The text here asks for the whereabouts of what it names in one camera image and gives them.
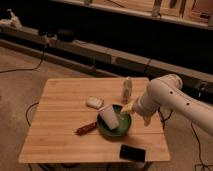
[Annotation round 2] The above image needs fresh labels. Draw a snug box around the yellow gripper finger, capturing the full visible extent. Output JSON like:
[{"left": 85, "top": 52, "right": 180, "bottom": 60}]
[
  {"left": 143, "top": 116, "right": 151, "bottom": 126},
  {"left": 120, "top": 102, "right": 133, "bottom": 114}
]

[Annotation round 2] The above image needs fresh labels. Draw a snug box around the black cable on floor right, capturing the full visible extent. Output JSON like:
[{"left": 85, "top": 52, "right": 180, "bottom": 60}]
[{"left": 190, "top": 121, "right": 213, "bottom": 171}]

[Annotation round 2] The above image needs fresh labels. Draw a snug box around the wooden table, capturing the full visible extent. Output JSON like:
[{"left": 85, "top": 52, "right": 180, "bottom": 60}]
[{"left": 19, "top": 78, "right": 170, "bottom": 163}]

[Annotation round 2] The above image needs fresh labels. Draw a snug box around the small clear bottle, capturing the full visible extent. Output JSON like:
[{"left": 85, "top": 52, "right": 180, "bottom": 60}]
[{"left": 122, "top": 77, "right": 132, "bottom": 104}]

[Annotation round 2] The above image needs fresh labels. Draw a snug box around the black device on ledge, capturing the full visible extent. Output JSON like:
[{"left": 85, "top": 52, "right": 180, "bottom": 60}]
[{"left": 57, "top": 29, "right": 75, "bottom": 42}]

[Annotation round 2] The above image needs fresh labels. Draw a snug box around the green bowl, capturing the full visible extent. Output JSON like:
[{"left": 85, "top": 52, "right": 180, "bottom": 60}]
[{"left": 97, "top": 104, "right": 132, "bottom": 138}]

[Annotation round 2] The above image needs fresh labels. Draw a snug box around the white soap bar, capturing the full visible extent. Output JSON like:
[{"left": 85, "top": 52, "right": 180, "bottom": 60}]
[{"left": 86, "top": 96, "right": 104, "bottom": 109}]

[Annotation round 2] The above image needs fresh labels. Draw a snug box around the black cable on floor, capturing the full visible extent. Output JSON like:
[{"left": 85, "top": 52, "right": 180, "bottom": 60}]
[
  {"left": 0, "top": 51, "right": 46, "bottom": 75},
  {"left": 190, "top": 121, "right": 213, "bottom": 171}
]

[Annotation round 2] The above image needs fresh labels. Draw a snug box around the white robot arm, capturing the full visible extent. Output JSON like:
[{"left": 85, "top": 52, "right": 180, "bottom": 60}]
[{"left": 121, "top": 74, "right": 213, "bottom": 136}]

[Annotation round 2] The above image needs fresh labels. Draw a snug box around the white spray bottle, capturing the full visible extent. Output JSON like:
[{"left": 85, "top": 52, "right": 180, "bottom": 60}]
[{"left": 6, "top": 8, "right": 23, "bottom": 30}]

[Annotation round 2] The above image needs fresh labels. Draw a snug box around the white paper cup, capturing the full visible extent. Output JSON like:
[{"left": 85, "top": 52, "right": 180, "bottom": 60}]
[{"left": 98, "top": 105, "right": 119, "bottom": 130}]

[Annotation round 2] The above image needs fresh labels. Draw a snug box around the black cable on floor left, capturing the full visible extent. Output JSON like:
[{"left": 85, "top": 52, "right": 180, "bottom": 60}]
[{"left": 0, "top": 51, "right": 46, "bottom": 75}]

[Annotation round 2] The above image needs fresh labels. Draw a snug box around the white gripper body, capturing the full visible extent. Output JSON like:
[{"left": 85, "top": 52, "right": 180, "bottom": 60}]
[{"left": 133, "top": 94, "right": 157, "bottom": 117}]

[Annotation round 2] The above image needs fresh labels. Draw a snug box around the black rectangular box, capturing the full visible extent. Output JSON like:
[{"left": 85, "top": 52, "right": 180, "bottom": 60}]
[{"left": 119, "top": 145, "right": 146, "bottom": 162}]

